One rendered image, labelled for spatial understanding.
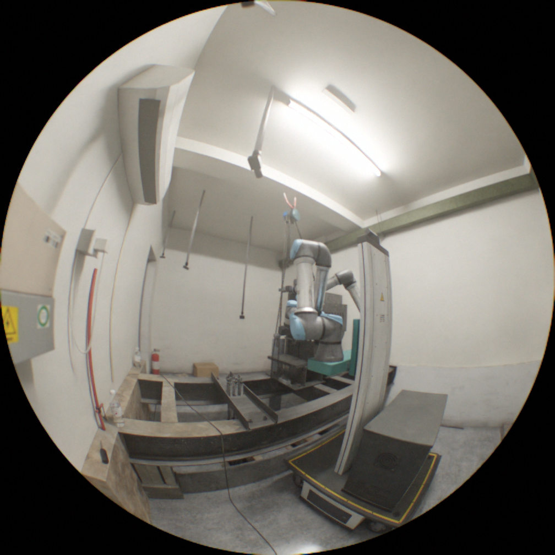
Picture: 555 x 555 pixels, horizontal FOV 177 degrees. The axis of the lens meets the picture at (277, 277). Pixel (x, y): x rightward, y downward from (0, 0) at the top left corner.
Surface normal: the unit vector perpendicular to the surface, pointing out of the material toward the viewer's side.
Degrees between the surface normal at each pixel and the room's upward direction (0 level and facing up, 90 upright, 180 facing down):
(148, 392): 90
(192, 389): 90
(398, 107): 180
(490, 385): 90
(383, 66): 180
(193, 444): 90
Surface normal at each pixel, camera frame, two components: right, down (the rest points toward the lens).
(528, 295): -0.84, -0.15
